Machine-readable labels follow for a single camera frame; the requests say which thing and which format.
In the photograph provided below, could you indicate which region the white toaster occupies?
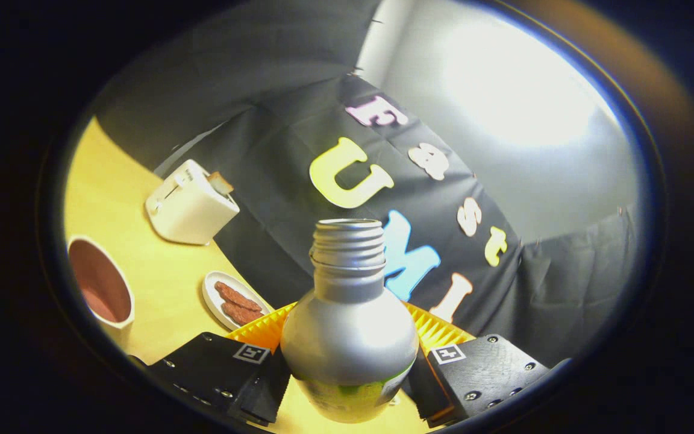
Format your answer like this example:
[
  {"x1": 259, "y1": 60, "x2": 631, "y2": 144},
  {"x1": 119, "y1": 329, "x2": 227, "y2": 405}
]
[{"x1": 145, "y1": 159, "x2": 240, "y2": 246}]

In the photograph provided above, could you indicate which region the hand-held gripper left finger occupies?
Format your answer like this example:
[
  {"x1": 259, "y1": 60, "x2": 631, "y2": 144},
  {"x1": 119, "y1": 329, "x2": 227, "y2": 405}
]
[{"x1": 145, "y1": 301, "x2": 297, "y2": 426}]

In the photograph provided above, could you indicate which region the silver juice bottle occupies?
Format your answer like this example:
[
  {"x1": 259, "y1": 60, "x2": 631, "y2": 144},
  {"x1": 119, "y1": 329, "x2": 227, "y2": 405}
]
[{"x1": 280, "y1": 218, "x2": 419, "y2": 424}]

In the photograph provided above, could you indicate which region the cream cup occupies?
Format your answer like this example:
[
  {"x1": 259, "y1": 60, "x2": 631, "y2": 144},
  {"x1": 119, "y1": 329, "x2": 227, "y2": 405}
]
[{"x1": 67, "y1": 236, "x2": 136, "y2": 350}]

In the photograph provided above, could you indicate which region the black backdrop cloth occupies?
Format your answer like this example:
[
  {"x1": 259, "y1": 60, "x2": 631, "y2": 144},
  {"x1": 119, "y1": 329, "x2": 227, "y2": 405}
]
[{"x1": 91, "y1": 0, "x2": 637, "y2": 368}]

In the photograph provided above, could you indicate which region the wooden table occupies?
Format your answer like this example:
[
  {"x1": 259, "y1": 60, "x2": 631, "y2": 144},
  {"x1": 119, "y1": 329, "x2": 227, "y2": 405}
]
[{"x1": 64, "y1": 116, "x2": 438, "y2": 434}]

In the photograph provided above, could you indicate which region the toast slice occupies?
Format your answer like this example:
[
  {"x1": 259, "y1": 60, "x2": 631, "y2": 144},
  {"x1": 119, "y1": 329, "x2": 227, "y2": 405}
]
[{"x1": 207, "y1": 172, "x2": 234, "y2": 195}]

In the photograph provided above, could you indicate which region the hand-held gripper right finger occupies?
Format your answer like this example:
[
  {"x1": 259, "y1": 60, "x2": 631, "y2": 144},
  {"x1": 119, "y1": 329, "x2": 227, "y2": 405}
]
[{"x1": 403, "y1": 300, "x2": 569, "y2": 427}]

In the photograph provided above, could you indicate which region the white round plate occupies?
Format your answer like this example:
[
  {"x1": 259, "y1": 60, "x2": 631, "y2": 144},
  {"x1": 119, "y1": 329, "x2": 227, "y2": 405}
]
[{"x1": 202, "y1": 271, "x2": 274, "y2": 331}]

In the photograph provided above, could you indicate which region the brown meat slice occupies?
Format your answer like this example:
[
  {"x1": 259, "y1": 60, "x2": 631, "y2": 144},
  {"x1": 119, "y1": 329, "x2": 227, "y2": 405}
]
[
  {"x1": 214, "y1": 281, "x2": 262, "y2": 312},
  {"x1": 222, "y1": 301, "x2": 265, "y2": 326}
]

